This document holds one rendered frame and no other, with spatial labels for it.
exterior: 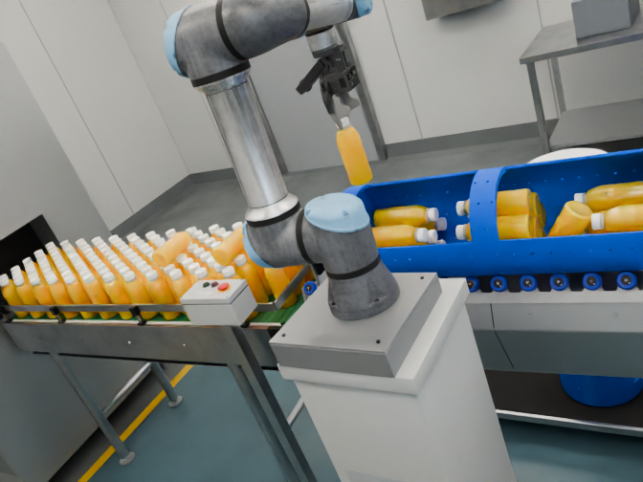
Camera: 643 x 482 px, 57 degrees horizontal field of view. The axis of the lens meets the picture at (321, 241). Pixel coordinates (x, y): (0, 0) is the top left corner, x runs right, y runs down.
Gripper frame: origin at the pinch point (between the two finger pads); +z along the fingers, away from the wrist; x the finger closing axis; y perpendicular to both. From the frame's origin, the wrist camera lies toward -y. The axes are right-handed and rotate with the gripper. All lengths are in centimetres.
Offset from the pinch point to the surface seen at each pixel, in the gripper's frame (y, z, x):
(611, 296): 62, 51, -11
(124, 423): -194, 146, 1
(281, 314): -35, 55, -15
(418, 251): 18.1, 34.3, -14.1
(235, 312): -35, 40, -34
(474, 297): 28, 52, -11
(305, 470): -42, 114, -29
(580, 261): 57, 40, -13
